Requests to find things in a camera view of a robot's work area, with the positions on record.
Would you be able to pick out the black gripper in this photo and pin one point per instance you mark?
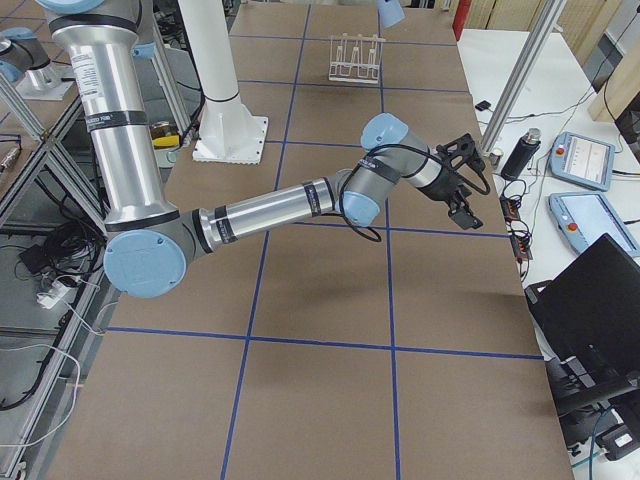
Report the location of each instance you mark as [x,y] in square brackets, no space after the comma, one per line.
[439,189]

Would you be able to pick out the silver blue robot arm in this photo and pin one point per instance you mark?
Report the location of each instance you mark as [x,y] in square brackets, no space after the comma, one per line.
[150,242]
[390,12]

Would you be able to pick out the black water bottle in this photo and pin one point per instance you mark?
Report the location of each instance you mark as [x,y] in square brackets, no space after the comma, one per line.
[522,153]

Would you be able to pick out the small black device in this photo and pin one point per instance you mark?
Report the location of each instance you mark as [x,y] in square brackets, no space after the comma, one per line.
[483,105]

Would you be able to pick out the near teach pendant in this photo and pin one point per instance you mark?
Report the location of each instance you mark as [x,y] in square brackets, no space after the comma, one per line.
[584,217]

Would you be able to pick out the teach pendant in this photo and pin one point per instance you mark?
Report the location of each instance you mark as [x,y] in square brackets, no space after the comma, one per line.
[584,217]
[582,161]

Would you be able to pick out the far teach pendant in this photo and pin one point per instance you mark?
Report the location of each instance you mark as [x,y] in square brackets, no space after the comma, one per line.
[582,161]

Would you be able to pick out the black laptop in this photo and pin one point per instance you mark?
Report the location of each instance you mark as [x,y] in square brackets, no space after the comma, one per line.
[591,309]

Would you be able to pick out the white pot with yellow item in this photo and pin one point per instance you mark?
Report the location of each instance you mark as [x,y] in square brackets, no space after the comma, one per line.
[166,143]

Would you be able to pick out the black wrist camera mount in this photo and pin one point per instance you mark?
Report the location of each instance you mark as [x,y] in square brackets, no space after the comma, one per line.
[464,148]

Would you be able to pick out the aluminium frame post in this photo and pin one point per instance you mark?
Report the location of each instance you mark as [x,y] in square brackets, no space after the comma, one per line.
[527,58]

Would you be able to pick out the white wire cup holder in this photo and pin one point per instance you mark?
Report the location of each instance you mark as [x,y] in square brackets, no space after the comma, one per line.
[355,59]

